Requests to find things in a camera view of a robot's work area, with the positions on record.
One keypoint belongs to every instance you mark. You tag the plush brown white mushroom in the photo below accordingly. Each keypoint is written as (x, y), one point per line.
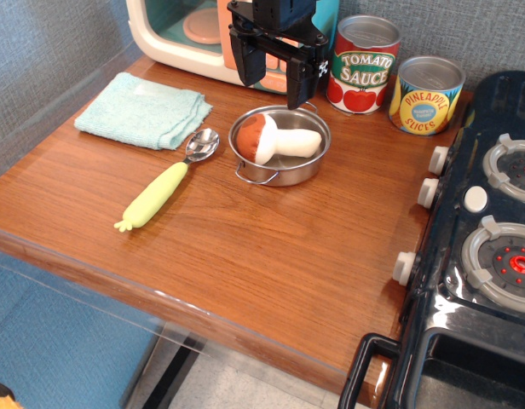
(259, 139)

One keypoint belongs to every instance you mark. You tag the white stove knob rear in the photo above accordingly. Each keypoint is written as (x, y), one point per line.
(438, 159)

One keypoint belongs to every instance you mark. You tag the light teal cloth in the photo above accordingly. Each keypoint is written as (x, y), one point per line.
(142, 113)

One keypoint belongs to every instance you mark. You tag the tomato sauce can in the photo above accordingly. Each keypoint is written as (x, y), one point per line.
(364, 54)

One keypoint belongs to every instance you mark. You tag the spoon with yellow-green handle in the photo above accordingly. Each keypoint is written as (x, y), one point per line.
(147, 204)

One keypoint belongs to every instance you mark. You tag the small steel pan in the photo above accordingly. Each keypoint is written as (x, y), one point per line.
(281, 170)

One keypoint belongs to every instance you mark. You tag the grey front stove burner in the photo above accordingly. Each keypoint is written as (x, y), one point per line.
(493, 258)

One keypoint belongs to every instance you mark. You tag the orange object at corner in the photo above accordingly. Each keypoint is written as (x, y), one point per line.
(7, 399)

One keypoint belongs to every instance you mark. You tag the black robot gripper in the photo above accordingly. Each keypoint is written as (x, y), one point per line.
(285, 30)

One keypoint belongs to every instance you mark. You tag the white stove knob front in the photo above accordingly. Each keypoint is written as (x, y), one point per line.
(403, 267)

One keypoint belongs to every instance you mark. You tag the white stove knob middle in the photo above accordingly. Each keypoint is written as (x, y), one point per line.
(427, 192)

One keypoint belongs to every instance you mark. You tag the white stove knob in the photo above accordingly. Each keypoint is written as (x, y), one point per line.
(438, 159)
(427, 192)
(403, 267)

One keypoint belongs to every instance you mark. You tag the grey stove burner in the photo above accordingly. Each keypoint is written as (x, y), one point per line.
(493, 258)
(504, 166)

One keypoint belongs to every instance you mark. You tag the grey rear stove burner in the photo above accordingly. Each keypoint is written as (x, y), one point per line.
(504, 166)

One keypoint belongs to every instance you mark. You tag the white round stove button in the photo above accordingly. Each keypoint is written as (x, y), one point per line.
(475, 199)

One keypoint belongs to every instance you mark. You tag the black toy stove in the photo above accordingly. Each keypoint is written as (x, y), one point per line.
(457, 348)

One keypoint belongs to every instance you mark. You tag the pineapple slices can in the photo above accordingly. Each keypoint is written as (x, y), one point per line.
(427, 90)

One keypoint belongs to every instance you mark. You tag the teal cream toy microwave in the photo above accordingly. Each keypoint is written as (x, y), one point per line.
(189, 35)

